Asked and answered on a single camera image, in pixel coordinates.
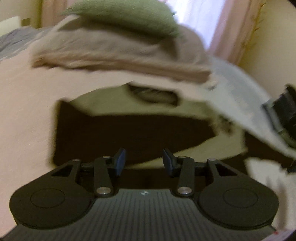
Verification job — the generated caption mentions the folded beige blanket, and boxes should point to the folded beige blanket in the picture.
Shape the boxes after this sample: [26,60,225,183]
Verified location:
[30,16,212,84]

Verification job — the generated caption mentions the pink curtain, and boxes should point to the pink curtain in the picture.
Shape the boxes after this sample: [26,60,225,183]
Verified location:
[40,0,266,66]

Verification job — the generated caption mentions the black garment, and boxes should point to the black garment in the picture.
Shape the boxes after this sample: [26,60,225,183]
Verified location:
[53,100,216,166]

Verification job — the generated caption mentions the white quilted headboard cushion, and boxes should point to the white quilted headboard cushion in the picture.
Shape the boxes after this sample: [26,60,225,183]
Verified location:
[0,16,21,36]

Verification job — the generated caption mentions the green pillow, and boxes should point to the green pillow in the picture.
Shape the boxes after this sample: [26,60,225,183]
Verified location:
[60,0,182,39]

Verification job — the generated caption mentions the pale blue cloth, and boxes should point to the pale blue cloth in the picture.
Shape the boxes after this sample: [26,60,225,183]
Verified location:
[203,56,296,158]

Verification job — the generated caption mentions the pink and blue bedspread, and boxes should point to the pink and blue bedspread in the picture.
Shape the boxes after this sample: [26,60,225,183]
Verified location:
[0,26,130,234]

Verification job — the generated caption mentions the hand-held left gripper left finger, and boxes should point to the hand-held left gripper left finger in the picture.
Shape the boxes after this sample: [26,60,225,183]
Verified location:
[51,148,126,198]

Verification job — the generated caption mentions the grey garment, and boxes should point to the grey garment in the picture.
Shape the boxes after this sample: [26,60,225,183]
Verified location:
[69,80,249,169]

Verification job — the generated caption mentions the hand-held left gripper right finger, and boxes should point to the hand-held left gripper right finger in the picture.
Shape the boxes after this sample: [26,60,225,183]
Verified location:
[162,148,238,197]

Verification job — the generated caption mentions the white sheet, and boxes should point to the white sheet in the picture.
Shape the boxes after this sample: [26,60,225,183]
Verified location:
[244,158,296,232]

